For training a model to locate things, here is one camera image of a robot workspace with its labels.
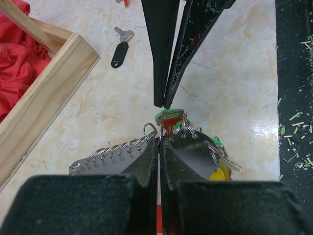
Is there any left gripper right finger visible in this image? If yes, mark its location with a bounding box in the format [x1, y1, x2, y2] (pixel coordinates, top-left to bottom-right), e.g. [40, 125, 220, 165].
[160, 138, 313, 235]

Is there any key with yellow tag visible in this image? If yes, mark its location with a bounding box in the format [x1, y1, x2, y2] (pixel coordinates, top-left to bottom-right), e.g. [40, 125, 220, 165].
[203, 136, 243, 181]

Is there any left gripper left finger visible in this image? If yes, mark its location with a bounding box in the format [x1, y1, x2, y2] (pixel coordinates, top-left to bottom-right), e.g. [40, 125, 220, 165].
[0, 138, 157, 235]

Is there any key with black tag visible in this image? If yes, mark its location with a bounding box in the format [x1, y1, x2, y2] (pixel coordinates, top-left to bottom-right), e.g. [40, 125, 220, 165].
[111, 26, 135, 69]

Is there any key with red handle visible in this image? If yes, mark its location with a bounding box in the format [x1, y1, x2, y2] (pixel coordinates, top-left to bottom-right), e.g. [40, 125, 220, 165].
[115, 0, 129, 6]

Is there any grey key organiser plate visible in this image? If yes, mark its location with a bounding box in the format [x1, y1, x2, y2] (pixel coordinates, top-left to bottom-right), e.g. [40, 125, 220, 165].
[68, 123, 221, 182]

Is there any key with green tag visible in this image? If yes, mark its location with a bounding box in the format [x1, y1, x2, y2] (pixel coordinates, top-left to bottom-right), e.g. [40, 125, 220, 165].
[155, 108, 182, 122]

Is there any wooden clothes rack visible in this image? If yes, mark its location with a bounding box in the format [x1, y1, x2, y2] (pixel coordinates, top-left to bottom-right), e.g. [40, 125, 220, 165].
[0, 0, 100, 188]

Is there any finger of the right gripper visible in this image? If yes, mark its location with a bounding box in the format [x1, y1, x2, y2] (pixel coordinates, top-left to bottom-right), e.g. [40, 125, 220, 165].
[163, 0, 235, 109]
[141, 0, 179, 107]

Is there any red crumpled cloth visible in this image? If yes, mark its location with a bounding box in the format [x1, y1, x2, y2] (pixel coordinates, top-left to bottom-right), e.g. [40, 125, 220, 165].
[0, 13, 51, 121]

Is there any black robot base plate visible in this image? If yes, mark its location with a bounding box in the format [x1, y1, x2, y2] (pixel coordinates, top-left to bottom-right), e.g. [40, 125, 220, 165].
[275, 0, 313, 203]

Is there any key with red tag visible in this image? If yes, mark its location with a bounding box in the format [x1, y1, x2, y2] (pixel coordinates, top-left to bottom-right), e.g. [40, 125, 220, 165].
[156, 109, 184, 135]

